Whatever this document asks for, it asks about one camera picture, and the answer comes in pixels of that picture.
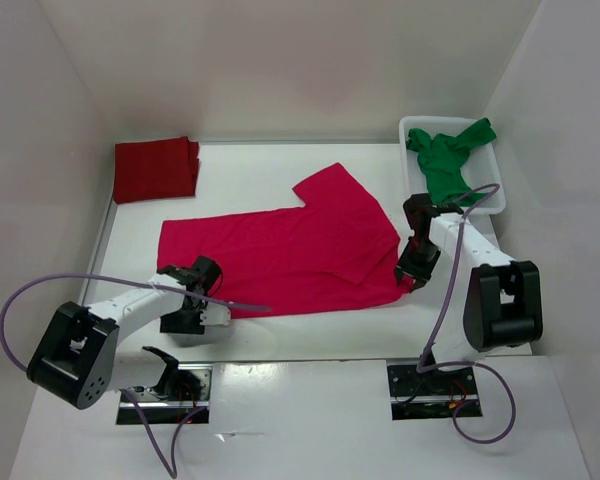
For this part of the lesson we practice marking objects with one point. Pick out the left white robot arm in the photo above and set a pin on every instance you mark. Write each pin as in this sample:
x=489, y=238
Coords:
x=78, y=359

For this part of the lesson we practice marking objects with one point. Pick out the green t shirt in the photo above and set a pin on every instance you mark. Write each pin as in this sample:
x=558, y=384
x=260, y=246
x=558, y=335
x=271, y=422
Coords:
x=441, y=157

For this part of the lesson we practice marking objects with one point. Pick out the pink t shirt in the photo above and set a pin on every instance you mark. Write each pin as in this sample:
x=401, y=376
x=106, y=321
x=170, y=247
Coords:
x=336, y=252

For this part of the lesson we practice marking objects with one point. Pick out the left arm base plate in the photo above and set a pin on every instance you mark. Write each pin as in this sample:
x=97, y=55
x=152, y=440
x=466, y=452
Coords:
x=191, y=393

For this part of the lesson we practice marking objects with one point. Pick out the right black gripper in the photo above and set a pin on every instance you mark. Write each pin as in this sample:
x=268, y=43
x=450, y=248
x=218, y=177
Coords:
x=418, y=273

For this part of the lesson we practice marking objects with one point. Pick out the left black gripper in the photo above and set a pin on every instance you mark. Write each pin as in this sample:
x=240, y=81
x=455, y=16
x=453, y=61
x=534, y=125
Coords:
x=171, y=324

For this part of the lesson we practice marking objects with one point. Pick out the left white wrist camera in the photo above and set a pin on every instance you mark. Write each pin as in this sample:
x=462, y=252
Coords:
x=215, y=316

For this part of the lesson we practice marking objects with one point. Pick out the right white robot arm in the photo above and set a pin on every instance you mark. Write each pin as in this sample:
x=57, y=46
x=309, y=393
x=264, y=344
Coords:
x=491, y=300

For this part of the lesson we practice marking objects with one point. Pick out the white plastic basket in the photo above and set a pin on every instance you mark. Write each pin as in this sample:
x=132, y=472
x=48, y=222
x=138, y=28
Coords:
x=480, y=169

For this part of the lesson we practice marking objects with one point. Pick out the dark red t shirt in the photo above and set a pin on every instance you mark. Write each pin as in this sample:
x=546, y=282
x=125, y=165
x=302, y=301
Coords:
x=155, y=170

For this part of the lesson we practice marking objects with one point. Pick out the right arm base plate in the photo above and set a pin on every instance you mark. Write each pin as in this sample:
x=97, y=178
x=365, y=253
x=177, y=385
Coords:
x=433, y=395

